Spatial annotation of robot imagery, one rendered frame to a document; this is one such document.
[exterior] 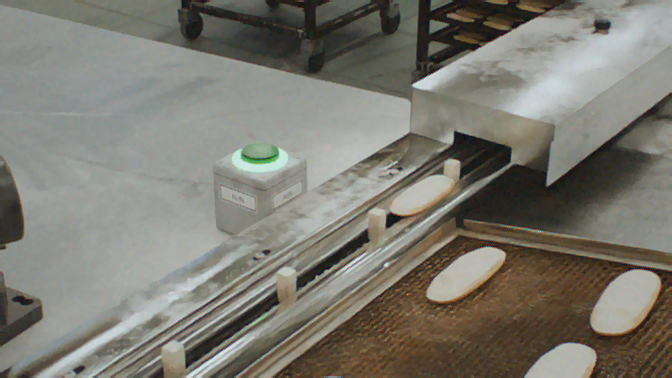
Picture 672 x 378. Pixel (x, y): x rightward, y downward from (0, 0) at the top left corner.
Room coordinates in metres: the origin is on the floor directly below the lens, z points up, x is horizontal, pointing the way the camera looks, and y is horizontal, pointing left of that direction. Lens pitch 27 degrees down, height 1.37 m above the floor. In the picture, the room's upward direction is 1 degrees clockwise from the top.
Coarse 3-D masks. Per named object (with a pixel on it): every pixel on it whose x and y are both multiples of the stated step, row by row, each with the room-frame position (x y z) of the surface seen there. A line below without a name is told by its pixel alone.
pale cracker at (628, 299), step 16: (640, 272) 0.73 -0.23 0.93; (608, 288) 0.71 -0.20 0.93; (624, 288) 0.70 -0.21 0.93; (640, 288) 0.70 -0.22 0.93; (656, 288) 0.71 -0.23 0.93; (608, 304) 0.68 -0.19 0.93; (624, 304) 0.68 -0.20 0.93; (640, 304) 0.68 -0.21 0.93; (592, 320) 0.67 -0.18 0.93; (608, 320) 0.66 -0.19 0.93; (624, 320) 0.66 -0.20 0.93; (640, 320) 0.67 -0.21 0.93
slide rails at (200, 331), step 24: (480, 144) 1.14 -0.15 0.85; (480, 168) 1.08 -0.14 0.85; (360, 216) 0.96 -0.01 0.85; (336, 240) 0.91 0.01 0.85; (384, 240) 0.91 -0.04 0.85; (288, 264) 0.87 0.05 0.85; (312, 264) 0.87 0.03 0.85; (264, 288) 0.83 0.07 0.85; (312, 288) 0.83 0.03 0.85; (216, 312) 0.79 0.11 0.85; (240, 312) 0.79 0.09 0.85; (192, 336) 0.75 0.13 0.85; (240, 336) 0.75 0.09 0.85; (144, 360) 0.72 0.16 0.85
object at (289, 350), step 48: (432, 240) 0.84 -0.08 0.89; (528, 240) 0.82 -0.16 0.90; (576, 240) 0.80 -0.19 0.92; (384, 288) 0.76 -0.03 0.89; (480, 288) 0.75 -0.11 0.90; (528, 288) 0.74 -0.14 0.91; (432, 336) 0.68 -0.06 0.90; (480, 336) 0.67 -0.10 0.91; (576, 336) 0.66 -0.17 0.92; (624, 336) 0.65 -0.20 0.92
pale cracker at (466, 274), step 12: (480, 252) 0.80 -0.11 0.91; (492, 252) 0.80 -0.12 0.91; (456, 264) 0.78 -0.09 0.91; (468, 264) 0.77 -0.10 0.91; (480, 264) 0.77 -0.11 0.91; (492, 264) 0.78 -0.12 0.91; (444, 276) 0.76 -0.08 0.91; (456, 276) 0.75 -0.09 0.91; (468, 276) 0.75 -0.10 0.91; (480, 276) 0.76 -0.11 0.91; (432, 288) 0.74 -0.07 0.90; (444, 288) 0.74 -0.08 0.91; (456, 288) 0.74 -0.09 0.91; (468, 288) 0.74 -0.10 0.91; (432, 300) 0.73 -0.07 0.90; (444, 300) 0.73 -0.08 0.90
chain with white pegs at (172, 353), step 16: (448, 160) 1.05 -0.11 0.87; (480, 160) 1.12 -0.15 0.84; (448, 176) 1.05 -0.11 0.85; (368, 224) 0.94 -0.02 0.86; (384, 224) 0.94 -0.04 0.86; (368, 240) 0.93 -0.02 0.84; (288, 272) 0.82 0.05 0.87; (320, 272) 0.87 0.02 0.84; (288, 288) 0.82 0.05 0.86; (272, 304) 0.82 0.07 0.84; (224, 336) 0.77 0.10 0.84; (176, 352) 0.70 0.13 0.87; (208, 352) 0.75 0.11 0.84; (176, 368) 0.70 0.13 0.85
